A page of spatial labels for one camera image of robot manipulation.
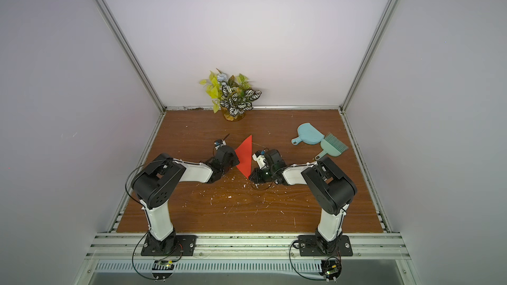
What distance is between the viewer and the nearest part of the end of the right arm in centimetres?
72

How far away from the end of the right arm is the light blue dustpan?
27 cm

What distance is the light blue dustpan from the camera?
41.5 inches
